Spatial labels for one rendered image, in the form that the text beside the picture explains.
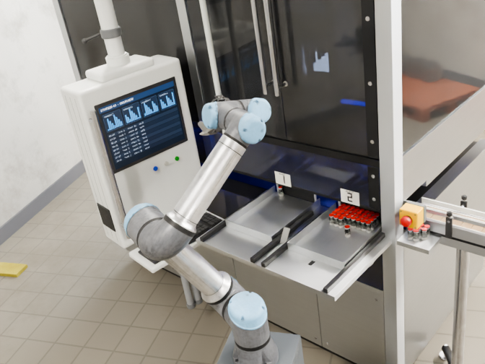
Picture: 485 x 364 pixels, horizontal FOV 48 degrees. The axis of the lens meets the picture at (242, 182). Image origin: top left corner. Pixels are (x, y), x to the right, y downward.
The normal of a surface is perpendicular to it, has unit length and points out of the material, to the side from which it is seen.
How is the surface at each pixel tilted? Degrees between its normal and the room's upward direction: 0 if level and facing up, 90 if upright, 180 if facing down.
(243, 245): 0
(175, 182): 90
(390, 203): 90
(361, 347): 90
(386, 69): 90
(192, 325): 0
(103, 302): 0
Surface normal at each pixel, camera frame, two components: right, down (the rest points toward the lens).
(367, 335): -0.66, 0.43
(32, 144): 0.95, 0.02
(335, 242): -0.15, -0.88
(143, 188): 0.65, 0.26
